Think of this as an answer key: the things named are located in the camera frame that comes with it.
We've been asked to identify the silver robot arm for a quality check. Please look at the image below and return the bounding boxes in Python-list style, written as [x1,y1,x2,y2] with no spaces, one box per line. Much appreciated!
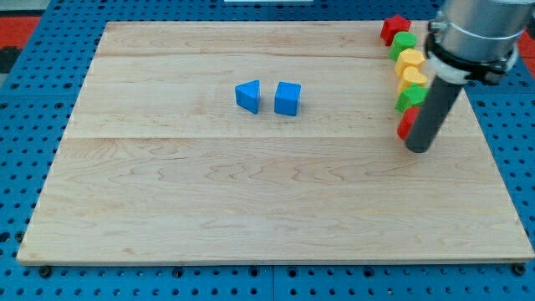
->
[425,0,534,85]

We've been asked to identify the blue triangle block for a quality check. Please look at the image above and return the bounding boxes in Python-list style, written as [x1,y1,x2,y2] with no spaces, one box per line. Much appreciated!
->
[235,79,260,115]

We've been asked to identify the blue cube block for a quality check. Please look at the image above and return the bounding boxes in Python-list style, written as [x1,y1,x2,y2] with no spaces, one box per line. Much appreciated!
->
[274,82,301,116]

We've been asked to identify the light wooden board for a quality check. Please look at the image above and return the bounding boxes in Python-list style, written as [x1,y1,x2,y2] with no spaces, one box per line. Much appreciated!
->
[17,21,534,266]

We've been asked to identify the red cylinder block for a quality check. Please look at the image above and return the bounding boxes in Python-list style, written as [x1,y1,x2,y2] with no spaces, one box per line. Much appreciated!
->
[397,106,420,140]

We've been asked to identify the green star block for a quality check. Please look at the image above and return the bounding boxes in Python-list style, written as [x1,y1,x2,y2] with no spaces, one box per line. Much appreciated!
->
[395,84,429,113]

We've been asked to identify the yellow heart block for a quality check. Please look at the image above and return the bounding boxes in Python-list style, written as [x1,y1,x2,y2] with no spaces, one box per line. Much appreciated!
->
[397,66,428,94]

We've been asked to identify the yellow pentagon block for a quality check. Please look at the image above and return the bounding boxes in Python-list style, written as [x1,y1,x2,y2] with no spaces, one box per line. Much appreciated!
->
[395,48,425,78]

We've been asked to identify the green cylinder block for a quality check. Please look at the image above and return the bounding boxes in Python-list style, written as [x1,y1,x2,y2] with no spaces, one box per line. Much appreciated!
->
[389,31,417,61]

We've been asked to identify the red star block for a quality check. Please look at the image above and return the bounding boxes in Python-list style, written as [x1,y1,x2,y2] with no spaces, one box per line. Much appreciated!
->
[380,14,412,46]

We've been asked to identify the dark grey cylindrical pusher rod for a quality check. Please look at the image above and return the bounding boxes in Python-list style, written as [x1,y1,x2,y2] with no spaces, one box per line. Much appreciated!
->
[405,76,463,153]

